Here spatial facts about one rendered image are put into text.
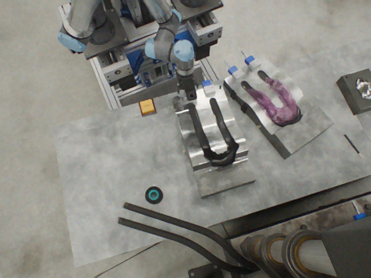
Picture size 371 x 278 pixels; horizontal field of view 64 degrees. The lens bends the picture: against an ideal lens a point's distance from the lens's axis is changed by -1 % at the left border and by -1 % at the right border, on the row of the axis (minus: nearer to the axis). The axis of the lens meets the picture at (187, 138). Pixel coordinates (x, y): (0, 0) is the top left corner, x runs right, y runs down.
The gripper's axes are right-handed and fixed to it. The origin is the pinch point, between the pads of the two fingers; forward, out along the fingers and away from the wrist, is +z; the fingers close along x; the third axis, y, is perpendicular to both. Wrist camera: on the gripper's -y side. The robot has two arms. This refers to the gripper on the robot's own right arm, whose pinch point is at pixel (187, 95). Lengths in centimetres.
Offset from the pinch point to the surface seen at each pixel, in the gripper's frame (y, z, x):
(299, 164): -46, 11, -41
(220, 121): -16.4, 3.0, -11.1
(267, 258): -76, -38, -2
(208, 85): 1.6, -0.5, -11.1
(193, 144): -25.2, -0.7, 5.0
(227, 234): -66, 91, -6
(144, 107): 3.6, 6.9, 22.0
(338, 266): -73, -92, 1
